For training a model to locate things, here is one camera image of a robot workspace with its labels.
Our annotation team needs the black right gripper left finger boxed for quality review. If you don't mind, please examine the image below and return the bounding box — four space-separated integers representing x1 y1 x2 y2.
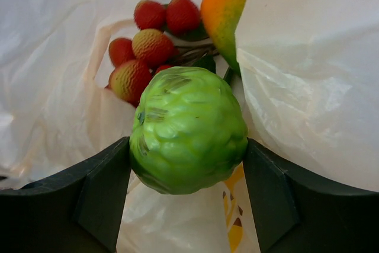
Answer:
1 137 131 252

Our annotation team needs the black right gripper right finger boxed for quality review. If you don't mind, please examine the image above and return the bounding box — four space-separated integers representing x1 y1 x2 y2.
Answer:
243 139 378 252

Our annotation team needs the translucent banana print plastic bag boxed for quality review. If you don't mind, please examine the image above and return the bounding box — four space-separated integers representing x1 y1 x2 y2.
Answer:
1 0 378 252

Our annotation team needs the orange green fake mango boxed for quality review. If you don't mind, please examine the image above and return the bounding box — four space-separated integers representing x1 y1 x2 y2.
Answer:
200 0 246 75

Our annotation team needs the red lychee bunch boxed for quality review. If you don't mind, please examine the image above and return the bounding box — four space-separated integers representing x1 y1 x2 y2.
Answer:
106 0 217 107

